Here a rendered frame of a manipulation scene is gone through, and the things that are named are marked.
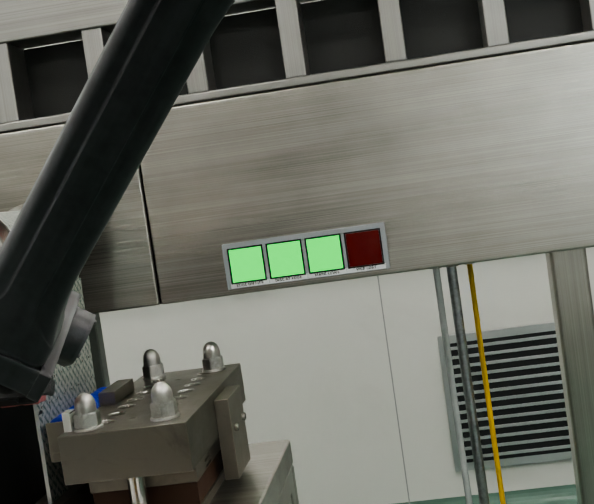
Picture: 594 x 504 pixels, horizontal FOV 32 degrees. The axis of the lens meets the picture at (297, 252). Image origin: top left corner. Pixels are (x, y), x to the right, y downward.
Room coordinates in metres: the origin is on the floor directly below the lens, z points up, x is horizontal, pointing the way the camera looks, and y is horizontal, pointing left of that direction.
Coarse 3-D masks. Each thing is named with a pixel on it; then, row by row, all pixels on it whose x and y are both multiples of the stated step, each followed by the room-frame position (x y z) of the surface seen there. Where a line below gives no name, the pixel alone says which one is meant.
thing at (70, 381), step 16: (80, 288) 1.50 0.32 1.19; (80, 304) 1.49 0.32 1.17; (80, 352) 1.46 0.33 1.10; (64, 368) 1.38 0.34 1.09; (80, 368) 1.45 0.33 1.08; (64, 384) 1.38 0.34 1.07; (80, 384) 1.44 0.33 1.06; (48, 400) 1.31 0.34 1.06; (64, 400) 1.37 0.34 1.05; (48, 416) 1.30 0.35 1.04
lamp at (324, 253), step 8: (312, 240) 1.54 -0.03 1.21; (320, 240) 1.54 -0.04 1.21; (328, 240) 1.54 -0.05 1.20; (336, 240) 1.54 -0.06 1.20; (312, 248) 1.54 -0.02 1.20; (320, 248) 1.54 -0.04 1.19; (328, 248) 1.54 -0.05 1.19; (336, 248) 1.54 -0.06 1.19; (312, 256) 1.54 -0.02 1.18; (320, 256) 1.54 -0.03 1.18; (328, 256) 1.54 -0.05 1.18; (336, 256) 1.54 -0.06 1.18; (312, 264) 1.54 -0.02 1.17; (320, 264) 1.54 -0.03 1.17; (328, 264) 1.54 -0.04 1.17; (336, 264) 1.54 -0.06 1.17
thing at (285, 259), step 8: (272, 248) 1.55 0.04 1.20; (280, 248) 1.55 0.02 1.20; (288, 248) 1.55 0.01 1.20; (296, 248) 1.55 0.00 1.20; (272, 256) 1.55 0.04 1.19; (280, 256) 1.55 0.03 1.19; (288, 256) 1.55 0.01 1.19; (296, 256) 1.55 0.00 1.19; (272, 264) 1.55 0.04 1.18; (280, 264) 1.55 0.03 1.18; (288, 264) 1.55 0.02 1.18; (296, 264) 1.55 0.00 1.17; (272, 272) 1.55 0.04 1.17; (280, 272) 1.55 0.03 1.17; (288, 272) 1.55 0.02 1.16; (296, 272) 1.55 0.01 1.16
